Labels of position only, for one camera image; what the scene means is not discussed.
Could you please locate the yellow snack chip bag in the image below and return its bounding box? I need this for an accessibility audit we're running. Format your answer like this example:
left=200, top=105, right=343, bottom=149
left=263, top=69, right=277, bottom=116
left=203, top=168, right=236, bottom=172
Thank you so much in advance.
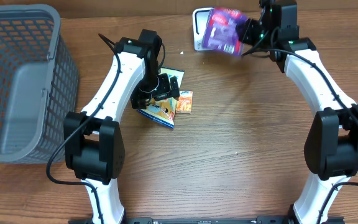
left=137, top=67, right=185, bottom=129

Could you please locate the red purple Carefree pack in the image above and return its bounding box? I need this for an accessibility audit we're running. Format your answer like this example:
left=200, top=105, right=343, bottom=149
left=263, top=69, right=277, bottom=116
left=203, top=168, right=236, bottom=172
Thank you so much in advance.
left=201, top=7, right=248, bottom=56

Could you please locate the orange small packet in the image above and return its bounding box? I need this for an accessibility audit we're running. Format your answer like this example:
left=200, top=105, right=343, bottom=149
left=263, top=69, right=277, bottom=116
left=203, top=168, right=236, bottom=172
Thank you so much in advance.
left=176, top=91, right=193, bottom=114

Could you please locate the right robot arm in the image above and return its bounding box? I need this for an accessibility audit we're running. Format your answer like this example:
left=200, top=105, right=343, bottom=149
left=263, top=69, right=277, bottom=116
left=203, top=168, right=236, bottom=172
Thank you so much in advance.
left=236, top=1, right=358, bottom=223

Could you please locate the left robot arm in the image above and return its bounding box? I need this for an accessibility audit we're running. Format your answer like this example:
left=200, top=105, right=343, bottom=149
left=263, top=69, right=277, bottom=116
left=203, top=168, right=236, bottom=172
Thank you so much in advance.
left=63, top=29, right=180, bottom=223

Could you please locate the white barcode scanner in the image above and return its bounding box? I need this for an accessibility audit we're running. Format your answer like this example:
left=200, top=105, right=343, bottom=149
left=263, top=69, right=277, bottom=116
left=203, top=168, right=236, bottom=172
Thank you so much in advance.
left=192, top=7, right=213, bottom=51

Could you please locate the grey plastic mesh basket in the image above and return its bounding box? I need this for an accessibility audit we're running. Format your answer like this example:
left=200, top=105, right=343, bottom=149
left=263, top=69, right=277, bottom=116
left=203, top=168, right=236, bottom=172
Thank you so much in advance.
left=0, top=4, right=79, bottom=164

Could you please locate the right black cable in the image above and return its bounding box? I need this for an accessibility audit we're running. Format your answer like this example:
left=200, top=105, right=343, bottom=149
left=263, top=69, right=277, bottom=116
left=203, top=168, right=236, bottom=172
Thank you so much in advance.
left=241, top=26, right=358, bottom=224

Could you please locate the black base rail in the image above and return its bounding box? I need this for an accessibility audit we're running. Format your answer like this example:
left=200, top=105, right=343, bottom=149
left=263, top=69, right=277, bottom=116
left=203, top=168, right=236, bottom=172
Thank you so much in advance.
left=68, top=216, right=345, bottom=224

